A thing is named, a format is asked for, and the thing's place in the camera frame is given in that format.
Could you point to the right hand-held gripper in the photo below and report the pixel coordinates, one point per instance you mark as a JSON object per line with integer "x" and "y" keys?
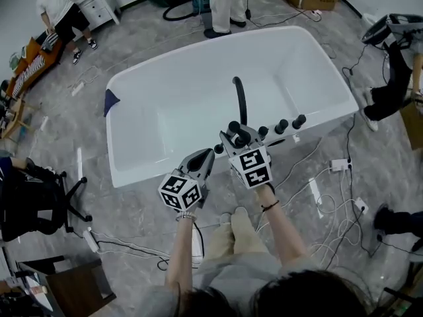
{"x": 252, "y": 167}

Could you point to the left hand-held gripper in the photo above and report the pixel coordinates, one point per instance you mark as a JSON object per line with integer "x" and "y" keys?
{"x": 180, "y": 191}

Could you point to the person's right forearm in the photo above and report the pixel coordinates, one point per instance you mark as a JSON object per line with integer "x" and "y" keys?
{"x": 281, "y": 233}

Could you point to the person's left forearm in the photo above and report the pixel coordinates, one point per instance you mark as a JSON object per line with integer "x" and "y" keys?
{"x": 181, "y": 249}

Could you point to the white bathtub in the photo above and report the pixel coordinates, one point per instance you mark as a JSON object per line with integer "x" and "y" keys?
{"x": 198, "y": 111}

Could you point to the small black round knob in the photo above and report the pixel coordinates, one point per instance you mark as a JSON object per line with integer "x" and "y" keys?
{"x": 218, "y": 149}

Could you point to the black faucet knob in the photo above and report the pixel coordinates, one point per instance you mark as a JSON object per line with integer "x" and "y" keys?
{"x": 263, "y": 131}
{"x": 299, "y": 121}
{"x": 282, "y": 126}

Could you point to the black curved faucet spout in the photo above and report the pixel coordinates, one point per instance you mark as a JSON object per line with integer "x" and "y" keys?
{"x": 241, "y": 101}

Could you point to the person's white shoe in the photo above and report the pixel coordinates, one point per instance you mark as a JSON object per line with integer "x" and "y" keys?
{"x": 226, "y": 218}

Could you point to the black wrist band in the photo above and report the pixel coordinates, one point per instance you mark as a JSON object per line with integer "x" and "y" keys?
{"x": 271, "y": 205}

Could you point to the person's beige trousers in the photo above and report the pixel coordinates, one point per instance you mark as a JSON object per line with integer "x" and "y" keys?
{"x": 241, "y": 239}

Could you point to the white power strip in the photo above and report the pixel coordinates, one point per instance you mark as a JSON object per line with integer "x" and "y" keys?
{"x": 340, "y": 164}
{"x": 77, "y": 88}
{"x": 91, "y": 239}
{"x": 361, "y": 205}

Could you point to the dark blue cloth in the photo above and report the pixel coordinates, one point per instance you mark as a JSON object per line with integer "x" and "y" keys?
{"x": 110, "y": 101}

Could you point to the person's gray shirt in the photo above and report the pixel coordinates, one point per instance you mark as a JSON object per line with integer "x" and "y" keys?
{"x": 231, "y": 276}

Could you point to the dark wooden table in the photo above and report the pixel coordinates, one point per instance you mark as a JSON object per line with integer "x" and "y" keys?
{"x": 79, "y": 286}

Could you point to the black round bin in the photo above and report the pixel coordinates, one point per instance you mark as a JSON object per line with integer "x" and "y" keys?
{"x": 376, "y": 30}

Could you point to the black office chair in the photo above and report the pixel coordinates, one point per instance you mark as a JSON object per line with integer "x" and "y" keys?
{"x": 29, "y": 203}

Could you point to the orange bench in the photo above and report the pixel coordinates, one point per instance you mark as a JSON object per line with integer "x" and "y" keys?
{"x": 53, "y": 49}

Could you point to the white drawer cabinet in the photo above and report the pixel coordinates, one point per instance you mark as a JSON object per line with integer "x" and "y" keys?
{"x": 97, "y": 7}

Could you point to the wooden chair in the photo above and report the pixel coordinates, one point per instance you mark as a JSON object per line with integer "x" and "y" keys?
{"x": 16, "y": 117}

